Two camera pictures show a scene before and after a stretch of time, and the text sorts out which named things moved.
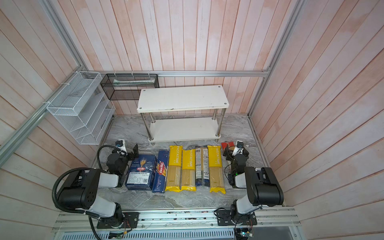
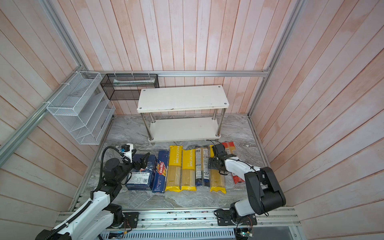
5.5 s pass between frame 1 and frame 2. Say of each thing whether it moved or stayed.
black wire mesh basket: stayed
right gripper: moved
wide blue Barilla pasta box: stayed
